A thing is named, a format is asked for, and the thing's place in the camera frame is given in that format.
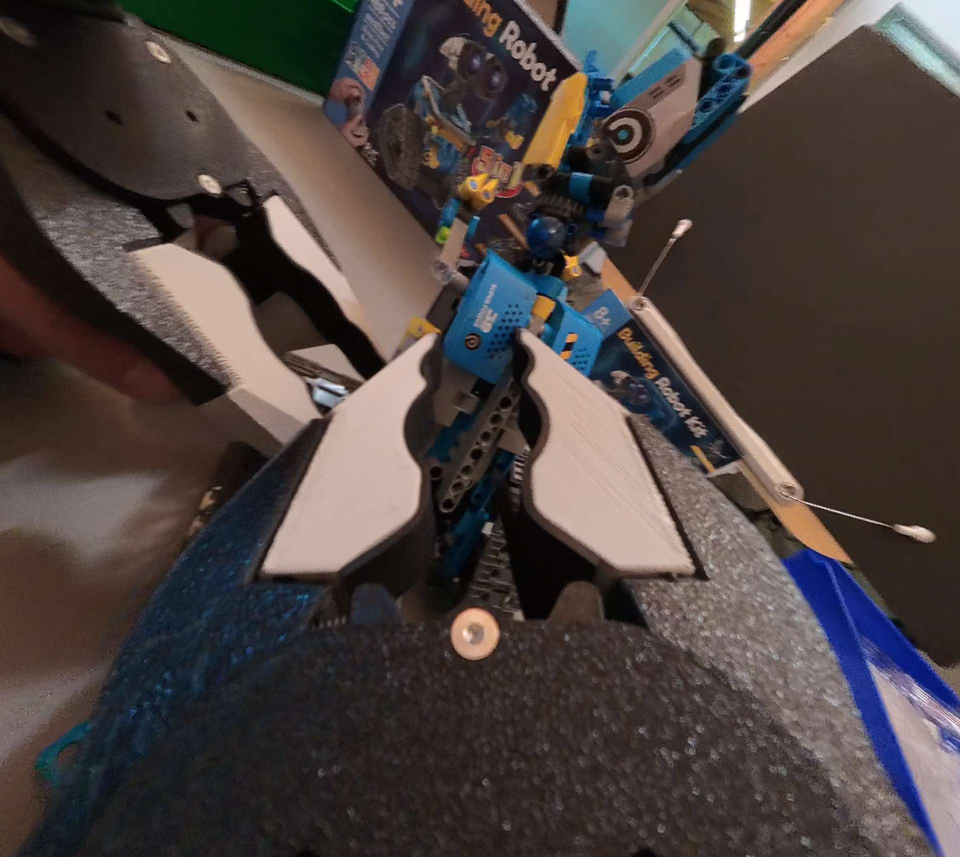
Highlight grey desk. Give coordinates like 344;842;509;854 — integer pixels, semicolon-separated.
0;40;451;857

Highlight small robot kit box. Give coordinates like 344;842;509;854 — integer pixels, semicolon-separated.
590;290;739;477

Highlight clear plastic bags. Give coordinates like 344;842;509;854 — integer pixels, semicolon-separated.
882;629;960;806

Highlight large black board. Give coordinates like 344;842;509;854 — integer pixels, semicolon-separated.
612;25;960;666

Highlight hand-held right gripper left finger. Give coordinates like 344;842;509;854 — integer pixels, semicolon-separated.
258;335;451;585

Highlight green plastic bin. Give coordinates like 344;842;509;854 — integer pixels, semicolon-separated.
113;0;361;96

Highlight person's left hand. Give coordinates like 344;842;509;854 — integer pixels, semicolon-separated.
0;254;193;405

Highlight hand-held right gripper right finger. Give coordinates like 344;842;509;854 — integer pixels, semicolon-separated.
518;332;699;581

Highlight blue tracked toy robot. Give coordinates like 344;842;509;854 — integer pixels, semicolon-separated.
399;47;751;603

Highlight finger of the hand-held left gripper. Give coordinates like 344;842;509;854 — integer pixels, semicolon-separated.
128;242;327;447
248;193;385;372

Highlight large robot kit box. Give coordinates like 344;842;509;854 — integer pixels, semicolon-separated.
326;0;586;237

